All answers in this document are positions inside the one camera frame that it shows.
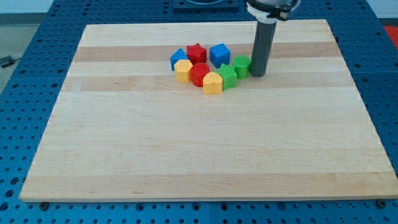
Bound red star block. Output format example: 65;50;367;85
187;43;207;65

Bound blue cube block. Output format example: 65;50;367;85
210;43;231;68

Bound green star block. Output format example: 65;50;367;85
216;63;237;91

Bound blue triangle block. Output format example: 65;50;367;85
170;48;188;71

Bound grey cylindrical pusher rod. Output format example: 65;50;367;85
250;22;276;77

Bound yellow heart block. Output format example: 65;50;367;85
203;72;223;95

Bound green cylinder block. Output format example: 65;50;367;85
233;55;251;79

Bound red cylinder block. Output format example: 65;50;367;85
192;63;210;87

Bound yellow hexagon block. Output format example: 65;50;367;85
174;59;193;83

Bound light wooden board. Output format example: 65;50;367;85
20;19;397;202

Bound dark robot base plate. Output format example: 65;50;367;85
170;0;239;12

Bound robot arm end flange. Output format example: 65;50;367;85
246;0;301;24

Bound black cable on floor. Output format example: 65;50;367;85
0;55;22;69

